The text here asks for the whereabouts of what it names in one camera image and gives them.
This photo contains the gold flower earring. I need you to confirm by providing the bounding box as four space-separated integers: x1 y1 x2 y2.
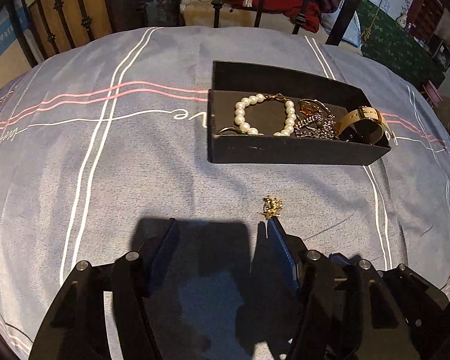
262 195 283 219

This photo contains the gold wrist watch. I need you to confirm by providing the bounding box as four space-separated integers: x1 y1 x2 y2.
334 106 392 145

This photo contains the dark metal chain necklace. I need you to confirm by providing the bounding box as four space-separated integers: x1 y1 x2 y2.
294 109 341 141

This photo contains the white pearl bracelet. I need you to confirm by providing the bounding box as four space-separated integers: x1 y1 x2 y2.
233 92 299 137

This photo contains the black cardboard jewelry box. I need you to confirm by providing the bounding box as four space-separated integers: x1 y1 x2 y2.
207 61 390 165

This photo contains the grey striped bed sheet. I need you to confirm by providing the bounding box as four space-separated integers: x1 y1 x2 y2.
0 27 450 359

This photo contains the pink stool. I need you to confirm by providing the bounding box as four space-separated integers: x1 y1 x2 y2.
424 80 443 109

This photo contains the light blue cushion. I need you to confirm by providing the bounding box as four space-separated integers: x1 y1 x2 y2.
322 5 363 48

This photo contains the green floral covered counter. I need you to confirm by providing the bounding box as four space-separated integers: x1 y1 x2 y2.
357 0 446 91

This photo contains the white ceramic vase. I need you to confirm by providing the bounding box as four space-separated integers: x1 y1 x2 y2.
396 13 407 29

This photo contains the red phone booth cabinet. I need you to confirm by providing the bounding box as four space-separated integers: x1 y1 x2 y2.
408 0 444 43

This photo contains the white wicker swing seat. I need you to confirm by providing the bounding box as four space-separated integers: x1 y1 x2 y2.
179 0 363 48

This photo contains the red blanket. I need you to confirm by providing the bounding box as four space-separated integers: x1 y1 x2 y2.
225 0 321 33

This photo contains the black iron bed frame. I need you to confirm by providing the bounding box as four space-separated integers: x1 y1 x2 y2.
5 0 361 65

